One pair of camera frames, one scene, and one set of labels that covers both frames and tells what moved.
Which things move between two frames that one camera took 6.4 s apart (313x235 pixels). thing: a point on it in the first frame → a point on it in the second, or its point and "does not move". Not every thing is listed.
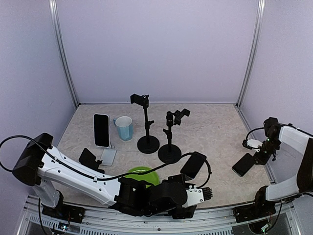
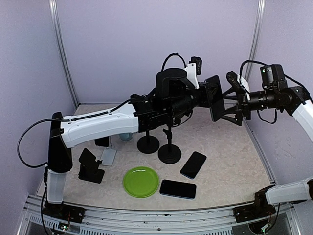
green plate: x=151 y=177 does not move
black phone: x=193 y=165 does not move
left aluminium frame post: x=54 y=9 does not move
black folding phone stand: x=87 y=158 does not move
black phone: x=244 y=164 → x=216 y=100
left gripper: x=183 y=214 → x=205 y=103
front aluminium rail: x=283 y=222 does not move
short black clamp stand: x=170 y=153 does not move
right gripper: x=263 y=160 → x=244 y=104
